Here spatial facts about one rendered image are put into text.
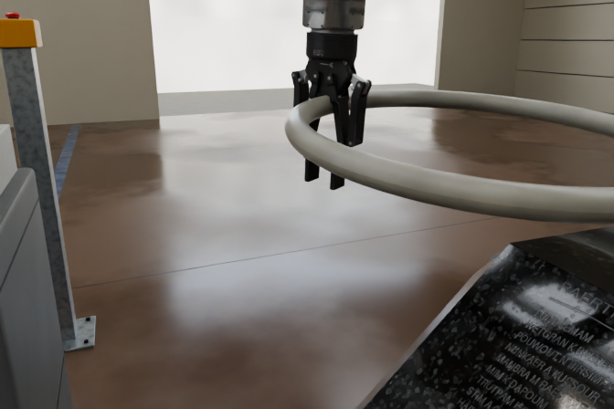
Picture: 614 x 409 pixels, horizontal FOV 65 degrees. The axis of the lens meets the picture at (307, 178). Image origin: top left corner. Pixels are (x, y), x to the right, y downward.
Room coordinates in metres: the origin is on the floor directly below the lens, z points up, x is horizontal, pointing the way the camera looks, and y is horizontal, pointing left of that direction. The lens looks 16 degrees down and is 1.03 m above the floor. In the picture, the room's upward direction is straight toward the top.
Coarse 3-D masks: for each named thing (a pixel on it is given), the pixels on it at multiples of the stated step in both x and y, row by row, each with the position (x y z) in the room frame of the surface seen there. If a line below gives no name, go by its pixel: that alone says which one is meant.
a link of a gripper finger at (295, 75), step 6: (294, 72) 0.76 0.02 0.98; (294, 78) 0.76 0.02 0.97; (300, 78) 0.76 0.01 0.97; (294, 84) 0.76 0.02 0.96; (300, 84) 0.76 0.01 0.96; (306, 84) 0.77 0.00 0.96; (294, 90) 0.76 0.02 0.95; (300, 90) 0.76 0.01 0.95; (306, 90) 0.77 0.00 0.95; (294, 96) 0.76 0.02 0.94; (300, 96) 0.76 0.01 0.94; (306, 96) 0.77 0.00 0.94; (294, 102) 0.77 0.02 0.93; (300, 102) 0.76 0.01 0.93
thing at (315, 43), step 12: (312, 36) 0.71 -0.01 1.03; (324, 36) 0.70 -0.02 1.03; (336, 36) 0.70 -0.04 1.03; (348, 36) 0.70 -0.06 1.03; (312, 48) 0.71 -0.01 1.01; (324, 48) 0.70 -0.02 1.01; (336, 48) 0.70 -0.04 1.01; (348, 48) 0.70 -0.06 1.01; (312, 60) 0.74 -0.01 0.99; (324, 60) 0.73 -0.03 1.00; (336, 60) 0.70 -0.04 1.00; (348, 60) 0.71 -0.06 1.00; (312, 72) 0.74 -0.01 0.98; (324, 72) 0.73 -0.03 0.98; (336, 72) 0.71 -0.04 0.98; (348, 72) 0.70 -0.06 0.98; (324, 84) 0.73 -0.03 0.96; (336, 84) 0.72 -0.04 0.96; (348, 84) 0.72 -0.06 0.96
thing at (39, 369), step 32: (32, 192) 0.81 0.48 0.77; (0, 224) 0.58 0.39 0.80; (32, 224) 0.76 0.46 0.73; (0, 256) 0.54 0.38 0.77; (32, 256) 0.72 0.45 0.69; (0, 288) 0.51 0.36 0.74; (32, 288) 0.68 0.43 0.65; (0, 320) 0.50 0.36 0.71; (32, 320) 0.64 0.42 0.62; (0, 352) 0.50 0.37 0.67; (32, 352) 0.61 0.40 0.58; (64, 352) 0.86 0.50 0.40; (0, 384) 0.49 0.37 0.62; (32, 384) 0.58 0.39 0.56; (64, 384) 0.81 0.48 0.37
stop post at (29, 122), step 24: (0, 24) 1.44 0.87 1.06; (24, 24) 1.46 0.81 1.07; (24, 48) 1.47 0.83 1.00; (24, 72) 1.47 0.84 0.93; (24, 96) 1.47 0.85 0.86; (24, 120) 1.46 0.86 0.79; (24, 144) 1.46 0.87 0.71; (48, 144) 1.53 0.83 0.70; (48, 168) 1.48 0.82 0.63; (48, 192) 1.47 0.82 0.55; (48, 216) 1.47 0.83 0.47; (48, 240) 1.47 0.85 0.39; (72, 312) 1.49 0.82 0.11; (72, 336) 1.48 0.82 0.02
